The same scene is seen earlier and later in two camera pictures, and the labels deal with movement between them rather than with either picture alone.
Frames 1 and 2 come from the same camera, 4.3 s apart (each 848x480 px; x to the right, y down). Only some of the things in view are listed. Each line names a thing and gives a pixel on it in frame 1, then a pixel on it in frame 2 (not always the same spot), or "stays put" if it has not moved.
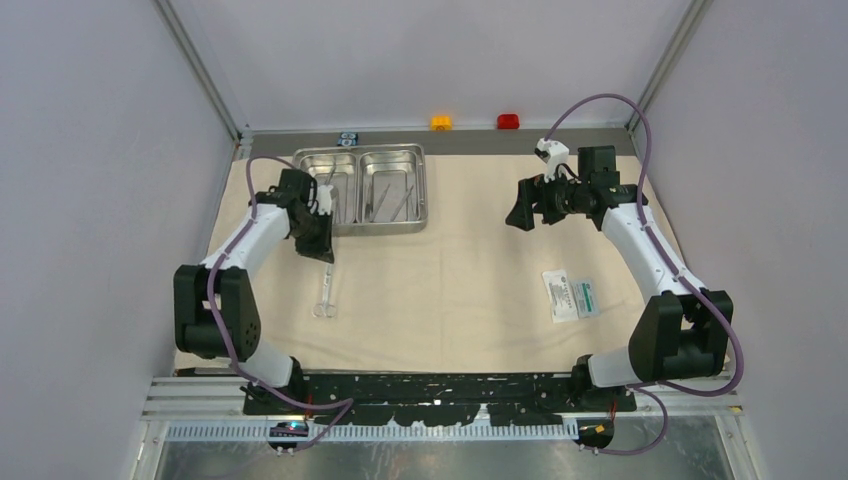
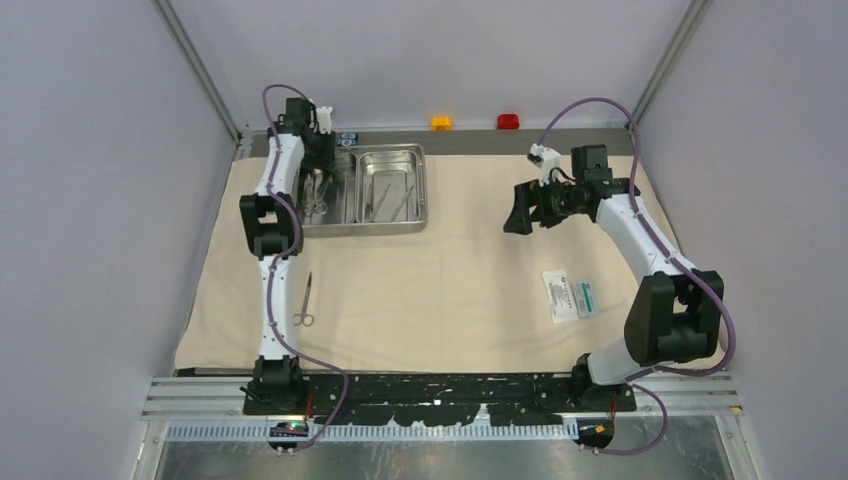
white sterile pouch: x=561 y=296 stays put
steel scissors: x=325 y=309 to x=305 y=318
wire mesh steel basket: x=379 y=189 stays put
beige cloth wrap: x=475 y=294 stays put
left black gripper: x=322 y=248 to x=326 y=162
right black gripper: x=530 y=191 stays put
